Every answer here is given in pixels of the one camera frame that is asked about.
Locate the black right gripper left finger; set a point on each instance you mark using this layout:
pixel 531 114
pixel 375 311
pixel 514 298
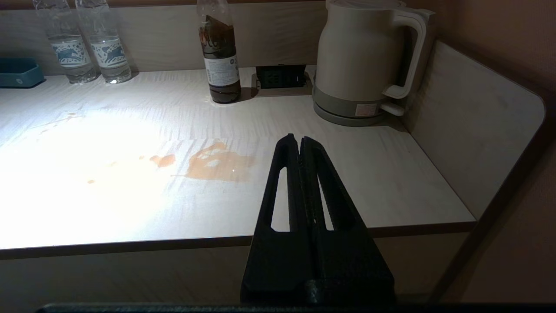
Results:
pixel 282 265

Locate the dark drink bottle white label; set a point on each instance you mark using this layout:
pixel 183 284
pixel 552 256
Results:
pixel 221 65

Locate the grey kettle base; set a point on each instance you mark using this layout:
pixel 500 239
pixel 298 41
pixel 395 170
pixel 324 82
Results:
pixel 343 116

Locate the beige electric kettle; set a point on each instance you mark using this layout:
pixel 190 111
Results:
pixel 360 52

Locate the black recessed table socket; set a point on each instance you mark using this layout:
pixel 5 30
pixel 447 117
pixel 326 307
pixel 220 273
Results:
pixel 280 77

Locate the small blue plastic tray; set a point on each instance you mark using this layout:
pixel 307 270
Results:
pixel 17 74

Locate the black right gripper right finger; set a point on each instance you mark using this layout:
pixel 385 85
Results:
pixel 352 269

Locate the clear water bottle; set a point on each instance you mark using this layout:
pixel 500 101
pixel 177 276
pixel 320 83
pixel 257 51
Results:
pixel 108 52
pixel 71 52

